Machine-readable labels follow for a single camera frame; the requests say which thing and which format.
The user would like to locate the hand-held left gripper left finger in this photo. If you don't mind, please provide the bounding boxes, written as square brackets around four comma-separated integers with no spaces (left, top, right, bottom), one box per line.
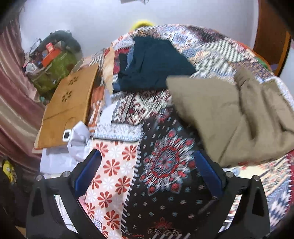
[26,149,103,239]

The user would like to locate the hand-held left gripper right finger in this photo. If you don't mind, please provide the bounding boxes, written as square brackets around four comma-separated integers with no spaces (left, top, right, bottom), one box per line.
[194,149,270,239]

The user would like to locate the olive green pants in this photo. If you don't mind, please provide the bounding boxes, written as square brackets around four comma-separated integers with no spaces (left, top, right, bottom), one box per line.
[165,68,294,168]

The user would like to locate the white crumpled cloth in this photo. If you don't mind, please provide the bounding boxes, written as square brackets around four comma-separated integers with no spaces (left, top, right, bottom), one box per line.
[40,121,92,178]

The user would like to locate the patchwork printed blanket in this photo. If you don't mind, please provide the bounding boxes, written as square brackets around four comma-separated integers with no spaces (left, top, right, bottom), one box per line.
[55,23,294,239]

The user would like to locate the wooden lap desk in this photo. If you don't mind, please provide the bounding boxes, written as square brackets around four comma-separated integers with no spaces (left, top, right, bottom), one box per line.
[34,63,100,150]

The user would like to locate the yellow and black object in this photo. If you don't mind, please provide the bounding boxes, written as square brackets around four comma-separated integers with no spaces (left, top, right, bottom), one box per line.
[1,159,17,182]

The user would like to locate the striped maroon curtain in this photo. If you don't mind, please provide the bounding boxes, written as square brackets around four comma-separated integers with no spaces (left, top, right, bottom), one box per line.
[0,19,47,167]

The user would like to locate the green fabric bag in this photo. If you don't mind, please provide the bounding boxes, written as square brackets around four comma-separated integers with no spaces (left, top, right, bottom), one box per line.
[30,52,79,98]

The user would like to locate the striped tan cloth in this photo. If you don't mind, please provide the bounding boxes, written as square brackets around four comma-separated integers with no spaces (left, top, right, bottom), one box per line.
[102,45,116,95]

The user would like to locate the dark navy garment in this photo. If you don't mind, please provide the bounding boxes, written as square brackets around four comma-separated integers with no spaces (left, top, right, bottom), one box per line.
[117,36,197,92]

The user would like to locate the orange box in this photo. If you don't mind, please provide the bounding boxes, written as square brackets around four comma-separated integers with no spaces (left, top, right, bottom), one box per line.
[41,42,63,67]

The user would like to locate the green cloth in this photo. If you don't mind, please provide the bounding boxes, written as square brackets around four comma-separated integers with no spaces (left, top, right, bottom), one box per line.
[254,56,270,68]

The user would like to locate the grey curved pillow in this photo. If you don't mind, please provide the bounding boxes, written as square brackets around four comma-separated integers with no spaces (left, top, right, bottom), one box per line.
[37,30,82,59]

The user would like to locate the wooden wardrobe with heart stickers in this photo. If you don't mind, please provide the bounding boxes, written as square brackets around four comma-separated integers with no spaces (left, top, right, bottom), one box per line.
[252,0,293,77]

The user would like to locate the yellow foam tube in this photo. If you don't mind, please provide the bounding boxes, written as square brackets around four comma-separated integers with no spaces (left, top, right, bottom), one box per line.
[130,20,155,31]

